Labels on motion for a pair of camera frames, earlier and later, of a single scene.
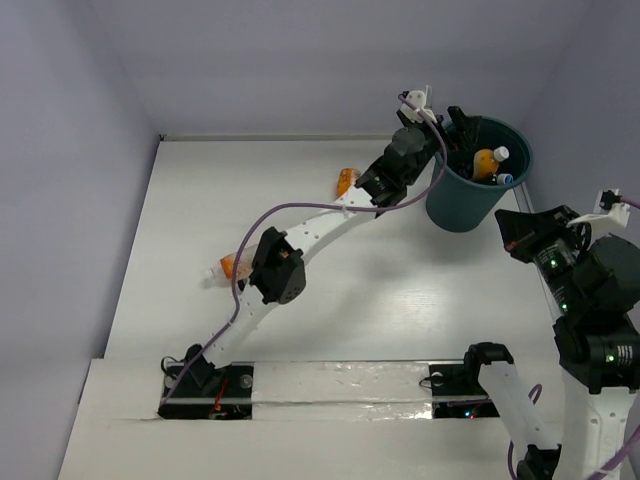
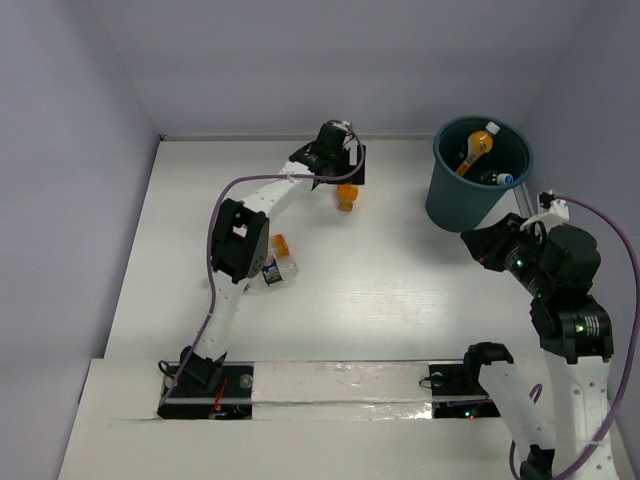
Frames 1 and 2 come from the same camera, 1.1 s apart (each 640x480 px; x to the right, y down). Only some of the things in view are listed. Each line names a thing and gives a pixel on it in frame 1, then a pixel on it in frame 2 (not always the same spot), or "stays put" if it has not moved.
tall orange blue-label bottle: [486, 161] to [479, 142]
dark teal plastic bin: [459, 204] stays put
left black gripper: [447, 132] to [353, 163]
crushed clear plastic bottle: [502, 178] stays put
